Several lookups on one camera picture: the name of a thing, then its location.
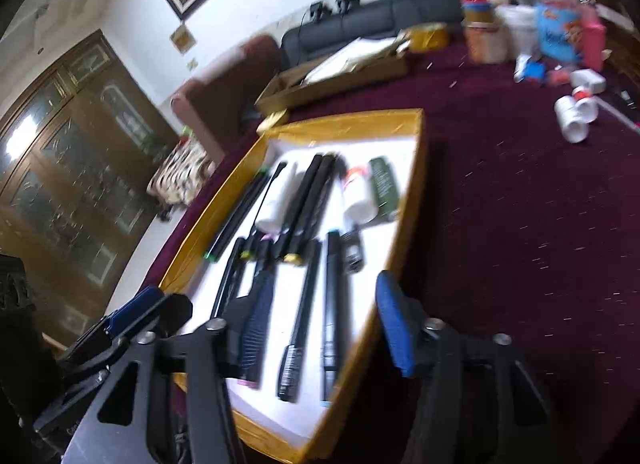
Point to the wooden glass door cabinet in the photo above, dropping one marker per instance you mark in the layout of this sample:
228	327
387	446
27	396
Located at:
65	184

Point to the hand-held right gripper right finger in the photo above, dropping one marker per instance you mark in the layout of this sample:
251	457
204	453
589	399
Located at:
395	326

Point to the white charger block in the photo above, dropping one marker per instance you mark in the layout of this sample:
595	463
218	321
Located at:
589	80

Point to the small gold wall plaque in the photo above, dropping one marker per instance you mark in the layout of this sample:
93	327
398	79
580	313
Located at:
182	38

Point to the black marker dark cap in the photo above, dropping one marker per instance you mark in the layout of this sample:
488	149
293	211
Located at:
300	204

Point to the white bottle red cap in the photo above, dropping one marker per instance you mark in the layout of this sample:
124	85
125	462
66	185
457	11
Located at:
359	199

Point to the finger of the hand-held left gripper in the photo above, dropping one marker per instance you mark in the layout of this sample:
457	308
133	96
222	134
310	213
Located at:
132	304

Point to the white pill bottle green label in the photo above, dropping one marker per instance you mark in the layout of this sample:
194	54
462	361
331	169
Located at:
570	119

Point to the thin black pen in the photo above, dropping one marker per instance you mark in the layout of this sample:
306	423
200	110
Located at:
227	279

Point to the black marker green cap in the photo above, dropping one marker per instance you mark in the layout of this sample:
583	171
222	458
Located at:
240	214

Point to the translucent white pen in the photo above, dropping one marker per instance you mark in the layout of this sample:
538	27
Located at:
620	117

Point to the green tube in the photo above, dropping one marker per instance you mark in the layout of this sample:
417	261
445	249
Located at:
384	189

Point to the cardboard box with papers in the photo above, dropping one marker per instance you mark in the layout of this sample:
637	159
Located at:
330	77

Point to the patterned cushion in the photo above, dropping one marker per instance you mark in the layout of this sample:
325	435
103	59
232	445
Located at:
180	172

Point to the white plastic jar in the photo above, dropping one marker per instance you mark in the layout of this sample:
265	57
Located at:
520	32

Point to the yellow cardboard tray box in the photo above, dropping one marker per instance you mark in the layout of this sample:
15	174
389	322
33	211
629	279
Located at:
390	134

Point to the yellow tape roll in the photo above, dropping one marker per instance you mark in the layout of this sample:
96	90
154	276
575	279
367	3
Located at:
427	38

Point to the amber bottle red blue lid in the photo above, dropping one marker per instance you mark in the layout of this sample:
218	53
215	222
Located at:
477	9

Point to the small black device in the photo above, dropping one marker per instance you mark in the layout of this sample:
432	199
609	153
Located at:
353	249

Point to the blue and red lighter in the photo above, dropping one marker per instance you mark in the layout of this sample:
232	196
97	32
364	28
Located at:
531	70

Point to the clear cup with label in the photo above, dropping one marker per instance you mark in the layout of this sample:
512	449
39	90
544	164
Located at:
484	44

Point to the pink thermos knitted sleeve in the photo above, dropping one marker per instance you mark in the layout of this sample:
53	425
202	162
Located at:
594	44

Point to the brown armchair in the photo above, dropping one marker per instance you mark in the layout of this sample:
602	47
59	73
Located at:
220	94

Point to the black leather sofa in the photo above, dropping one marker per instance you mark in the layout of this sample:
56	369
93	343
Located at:
400	12

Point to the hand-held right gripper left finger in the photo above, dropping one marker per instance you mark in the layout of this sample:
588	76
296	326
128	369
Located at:
255	329

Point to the white pill bottle red label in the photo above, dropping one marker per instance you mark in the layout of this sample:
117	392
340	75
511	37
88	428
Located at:
586	103

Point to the plain white bottle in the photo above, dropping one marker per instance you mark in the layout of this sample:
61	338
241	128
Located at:
277	199

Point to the red item in plastic bag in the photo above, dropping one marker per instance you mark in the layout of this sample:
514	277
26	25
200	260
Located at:
559	78

